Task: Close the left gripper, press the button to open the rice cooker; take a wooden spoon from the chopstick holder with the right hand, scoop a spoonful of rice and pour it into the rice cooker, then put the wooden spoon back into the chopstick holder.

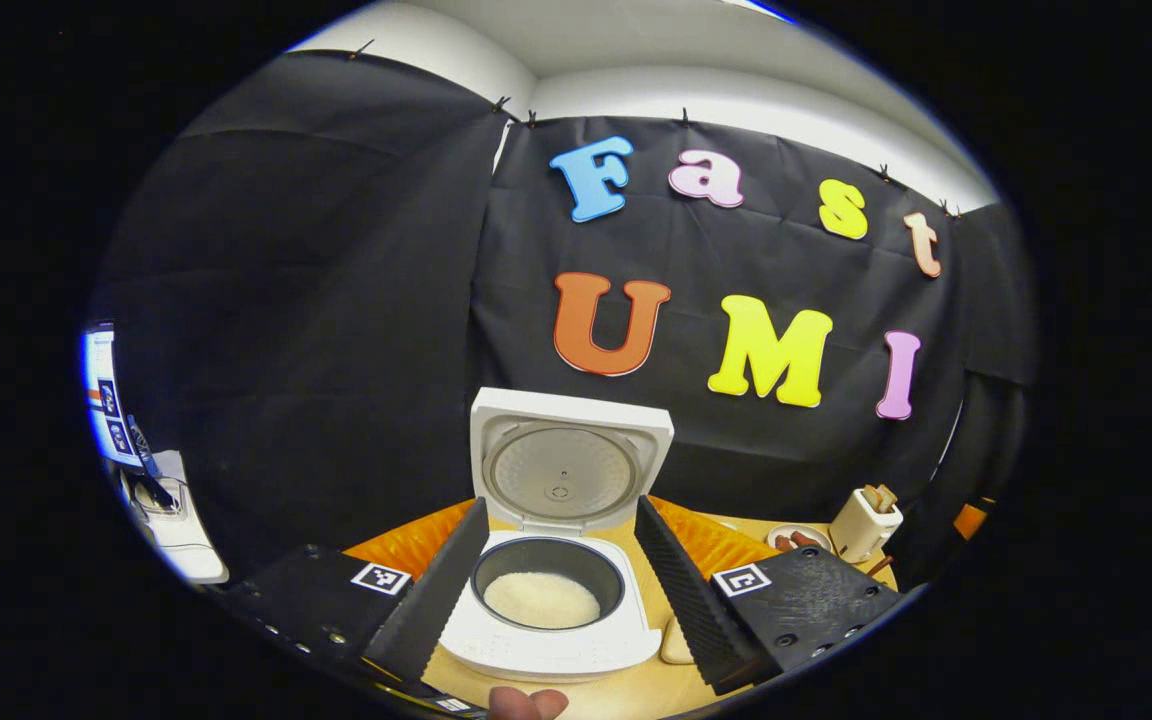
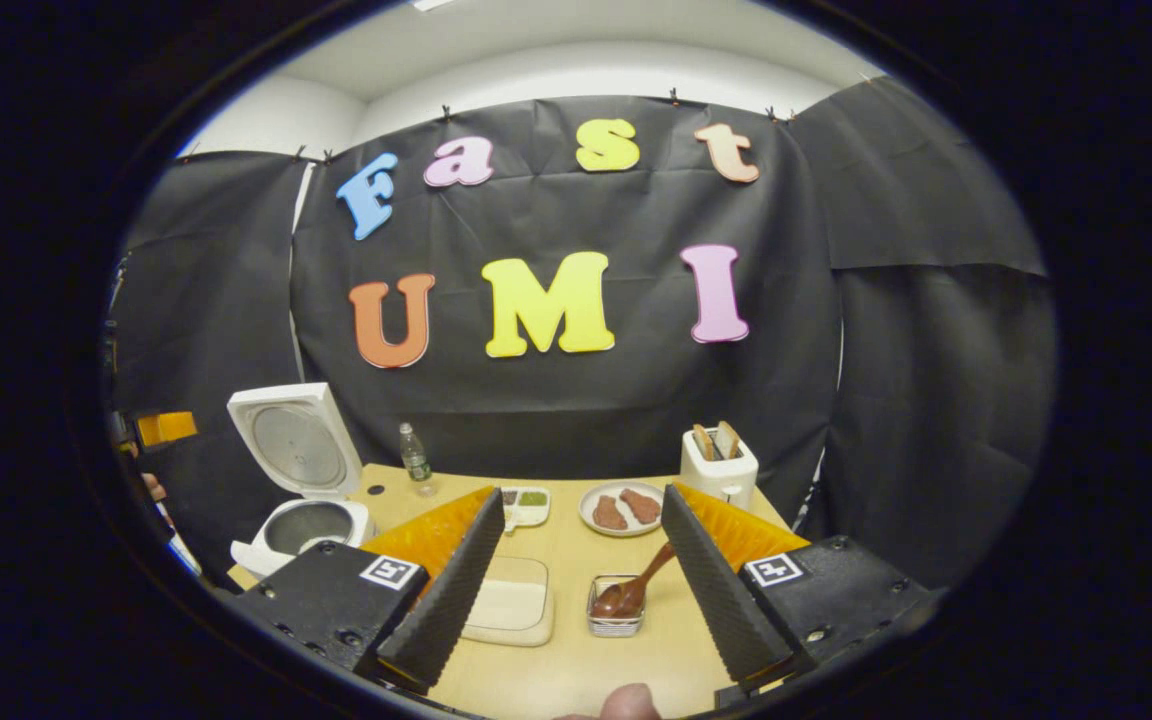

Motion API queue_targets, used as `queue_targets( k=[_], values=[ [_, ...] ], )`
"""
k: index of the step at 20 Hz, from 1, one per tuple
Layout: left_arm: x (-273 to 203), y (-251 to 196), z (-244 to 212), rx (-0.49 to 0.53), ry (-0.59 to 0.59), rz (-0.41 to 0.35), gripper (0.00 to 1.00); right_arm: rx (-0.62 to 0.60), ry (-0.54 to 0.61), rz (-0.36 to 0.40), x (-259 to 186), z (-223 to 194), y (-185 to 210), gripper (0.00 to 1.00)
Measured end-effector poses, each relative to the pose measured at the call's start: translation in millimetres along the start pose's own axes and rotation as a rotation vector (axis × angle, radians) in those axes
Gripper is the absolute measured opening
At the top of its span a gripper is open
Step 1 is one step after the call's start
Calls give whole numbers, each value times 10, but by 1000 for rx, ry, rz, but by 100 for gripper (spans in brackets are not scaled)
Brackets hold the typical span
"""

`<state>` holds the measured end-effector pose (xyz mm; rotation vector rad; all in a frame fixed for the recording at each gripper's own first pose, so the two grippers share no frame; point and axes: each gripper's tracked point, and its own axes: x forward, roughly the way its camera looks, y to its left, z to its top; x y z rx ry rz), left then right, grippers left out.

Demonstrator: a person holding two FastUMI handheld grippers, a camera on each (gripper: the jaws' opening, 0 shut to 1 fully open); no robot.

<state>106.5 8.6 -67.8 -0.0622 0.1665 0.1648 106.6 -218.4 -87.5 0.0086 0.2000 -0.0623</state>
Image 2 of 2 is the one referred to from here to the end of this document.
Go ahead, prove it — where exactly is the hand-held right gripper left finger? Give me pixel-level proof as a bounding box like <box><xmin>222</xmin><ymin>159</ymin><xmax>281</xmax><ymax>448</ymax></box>
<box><xmin>233</xmin><ymin>487</ymin><xmax>506</xmax><ymax>691</ymax></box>

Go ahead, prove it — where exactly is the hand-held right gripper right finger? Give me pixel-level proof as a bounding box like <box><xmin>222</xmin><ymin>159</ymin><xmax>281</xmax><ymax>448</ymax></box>
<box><xmin>660</xmin><ymin>484</ymin><xmax>942</xmax><ymax>701</ymax></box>

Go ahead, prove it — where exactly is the clear rice container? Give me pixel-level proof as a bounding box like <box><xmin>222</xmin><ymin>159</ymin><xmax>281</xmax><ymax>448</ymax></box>
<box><xmin>461</xmin><ymin>556</ymin><xmax>555</xmax><ymax>647</ymax></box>

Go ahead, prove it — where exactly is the brown wooden spoon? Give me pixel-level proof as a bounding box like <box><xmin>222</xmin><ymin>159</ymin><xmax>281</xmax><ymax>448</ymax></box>
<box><xmin>591</xmin><ymin>543</ymin><xmax>678</xmax><ymax>619</ymax></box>

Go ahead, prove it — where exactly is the clear chopstick holder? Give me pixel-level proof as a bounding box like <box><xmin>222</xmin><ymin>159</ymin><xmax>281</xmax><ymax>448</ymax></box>
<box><xmin>587</xmin><ymin>574</ymin><xmax>647</xmax><ymax>638</ymax></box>

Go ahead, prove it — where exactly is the white rice cooker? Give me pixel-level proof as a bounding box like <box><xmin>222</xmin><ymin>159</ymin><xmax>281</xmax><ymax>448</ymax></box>
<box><xmin>226</xmin><ymin>383</ymin><xmax>375</xmax><ymax>579</ymax></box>

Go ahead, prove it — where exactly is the white toaster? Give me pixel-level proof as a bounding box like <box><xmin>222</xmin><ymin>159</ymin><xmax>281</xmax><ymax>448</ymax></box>
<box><xmin>680</xmin><ymin>430</ymin><xmax>759</xmax><ymax>509</ymax></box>

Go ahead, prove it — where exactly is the white divided grain dish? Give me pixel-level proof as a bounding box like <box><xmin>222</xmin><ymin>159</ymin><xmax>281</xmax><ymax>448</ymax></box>
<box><xmin>499</xmin><ymin>487</ymin><xmax>552</xmax><ymax>532</ymax></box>

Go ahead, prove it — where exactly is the clear water bottle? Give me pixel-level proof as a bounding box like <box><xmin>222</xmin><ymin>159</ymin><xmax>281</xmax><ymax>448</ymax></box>
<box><xmin>398</xmin><ymin>422</ymin><xmax>437</xmax><ymax>498</ymax></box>

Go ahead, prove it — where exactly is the white round plate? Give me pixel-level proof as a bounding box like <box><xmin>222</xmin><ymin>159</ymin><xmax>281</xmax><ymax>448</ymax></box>
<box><xmin>579</xmin><ymin>481</ymin><xmax>667</xmax><ymax>538</ymax></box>

